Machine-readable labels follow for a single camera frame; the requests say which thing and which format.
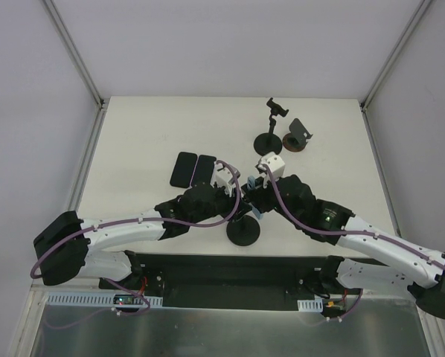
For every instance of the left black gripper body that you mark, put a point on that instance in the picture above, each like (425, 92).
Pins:
(231, 202)

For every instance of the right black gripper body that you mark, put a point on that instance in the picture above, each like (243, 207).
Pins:
(260, 197)

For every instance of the light blue case smartphone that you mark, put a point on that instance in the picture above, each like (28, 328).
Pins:
(259, 213)

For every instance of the lavender case smartphone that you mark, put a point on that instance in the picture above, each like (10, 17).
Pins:
(204, 170)

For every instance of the black smartphone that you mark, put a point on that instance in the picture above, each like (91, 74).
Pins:
(183, 170)

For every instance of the black round-base phone stand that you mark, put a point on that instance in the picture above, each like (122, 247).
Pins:
(268, 141)

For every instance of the brown-base black phone stand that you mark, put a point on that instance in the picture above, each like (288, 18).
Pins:
(297, 138)

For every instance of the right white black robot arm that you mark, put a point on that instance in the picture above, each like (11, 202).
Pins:
(411, 271)

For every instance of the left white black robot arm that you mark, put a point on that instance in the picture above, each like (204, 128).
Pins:
(71, 247)

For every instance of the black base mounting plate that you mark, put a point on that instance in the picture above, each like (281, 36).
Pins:
(229, 282)

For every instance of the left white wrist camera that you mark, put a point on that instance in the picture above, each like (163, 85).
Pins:
(226, 177)

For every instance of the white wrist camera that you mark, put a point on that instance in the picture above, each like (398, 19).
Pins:
(273, 163)
(226, 177)

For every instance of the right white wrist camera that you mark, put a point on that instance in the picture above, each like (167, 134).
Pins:
(273, 163)

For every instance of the right white cable duct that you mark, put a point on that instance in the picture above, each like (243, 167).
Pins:
(314, 305)

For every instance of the white cable duct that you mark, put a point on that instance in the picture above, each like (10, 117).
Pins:
(314, 305)
(109, 299)

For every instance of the front aluminium frame rail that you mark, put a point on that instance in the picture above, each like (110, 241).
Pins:
(318, 276)

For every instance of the left aluminium frame post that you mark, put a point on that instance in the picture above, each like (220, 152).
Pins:
(71, 49)

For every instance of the aluminium frame post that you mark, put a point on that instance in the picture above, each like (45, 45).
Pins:
(400, 45)
(71, 49)

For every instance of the right aluminium frame post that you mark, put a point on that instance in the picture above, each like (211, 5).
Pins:
(400, 45)

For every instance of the left white cable duct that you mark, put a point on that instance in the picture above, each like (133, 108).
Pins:
(109, 299)

